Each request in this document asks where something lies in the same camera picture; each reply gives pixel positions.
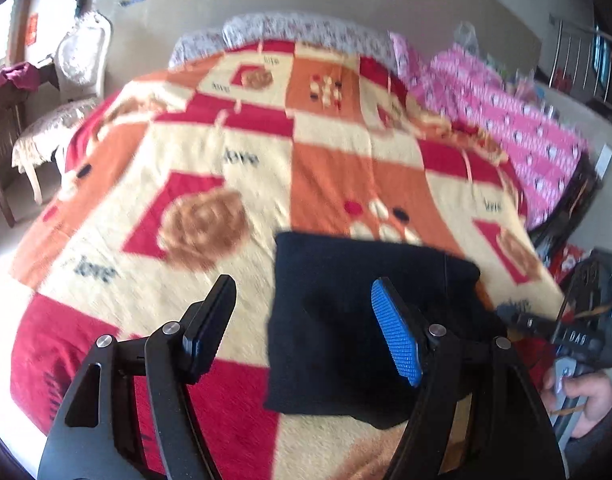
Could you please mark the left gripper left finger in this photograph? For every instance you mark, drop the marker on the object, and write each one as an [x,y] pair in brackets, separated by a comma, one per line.
[95,432]

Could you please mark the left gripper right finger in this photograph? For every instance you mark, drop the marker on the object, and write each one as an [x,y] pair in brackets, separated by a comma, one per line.
[508,435]

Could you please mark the black pants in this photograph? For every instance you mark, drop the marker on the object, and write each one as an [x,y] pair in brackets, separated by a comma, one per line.
[326,352]

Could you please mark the right hand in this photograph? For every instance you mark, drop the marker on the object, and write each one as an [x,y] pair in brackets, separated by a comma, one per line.
[597,389]

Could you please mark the pink penguin print quilt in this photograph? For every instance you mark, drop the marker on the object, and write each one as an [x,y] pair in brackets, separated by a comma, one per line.
[455,84]

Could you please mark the orange red patterned blanket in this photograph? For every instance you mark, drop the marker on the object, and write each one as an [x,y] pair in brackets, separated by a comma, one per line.
[189,173]

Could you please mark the metal railing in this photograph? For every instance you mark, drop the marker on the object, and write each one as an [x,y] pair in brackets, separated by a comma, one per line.
[582,64]

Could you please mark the dark wooden table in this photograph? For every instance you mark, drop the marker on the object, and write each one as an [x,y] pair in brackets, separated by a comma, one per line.
[12,121]

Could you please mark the maroon cloth on table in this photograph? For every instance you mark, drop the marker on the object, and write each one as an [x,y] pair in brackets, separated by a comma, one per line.
[23,76]

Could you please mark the white ornate chair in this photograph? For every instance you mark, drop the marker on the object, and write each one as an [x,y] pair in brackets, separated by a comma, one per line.
[80,65]

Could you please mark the floral pillow near chair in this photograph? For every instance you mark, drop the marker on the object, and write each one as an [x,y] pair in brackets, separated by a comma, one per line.
[199,44]

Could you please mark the red paper sign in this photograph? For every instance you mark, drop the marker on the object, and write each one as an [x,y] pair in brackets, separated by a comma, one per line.
[31,30]

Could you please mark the floral pillow long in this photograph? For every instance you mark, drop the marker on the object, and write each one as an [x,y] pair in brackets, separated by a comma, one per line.
[321,30]

